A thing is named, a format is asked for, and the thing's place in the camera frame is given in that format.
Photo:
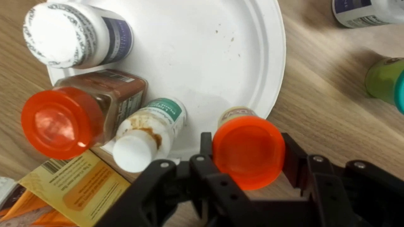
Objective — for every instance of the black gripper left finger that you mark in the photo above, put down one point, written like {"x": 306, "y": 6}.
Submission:
{"x": 206, "y": 142}

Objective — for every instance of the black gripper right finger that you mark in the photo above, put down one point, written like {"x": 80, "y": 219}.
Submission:
{"x": 294, "y": 155}

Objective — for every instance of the yellow Play-Doh tub orange lid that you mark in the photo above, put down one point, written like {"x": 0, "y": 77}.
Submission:
{"x": 247, "y": 151}

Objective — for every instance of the small white teal-label bottle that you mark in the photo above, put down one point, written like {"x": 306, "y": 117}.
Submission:
{"x": 143, "y": 133}

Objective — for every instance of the green Play-Doh tub teal lid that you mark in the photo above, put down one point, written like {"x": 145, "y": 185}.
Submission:
{"x": 383, "y": 82}

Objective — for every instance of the orange-capped brown spice jar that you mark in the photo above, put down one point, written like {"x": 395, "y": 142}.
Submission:
{"x": 63, "y": 121}

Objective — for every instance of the white blue-label pill bottle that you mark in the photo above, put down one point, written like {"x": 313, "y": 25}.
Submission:
{"x": 366, "y": 12}
{"x": 63, "y": 35}

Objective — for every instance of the white paper plate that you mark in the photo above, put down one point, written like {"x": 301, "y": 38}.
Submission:
{"x": 210, "y": 54}

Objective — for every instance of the yellow orange cardboard box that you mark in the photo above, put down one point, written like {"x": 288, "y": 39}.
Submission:
{"x": 76, "y": 189}

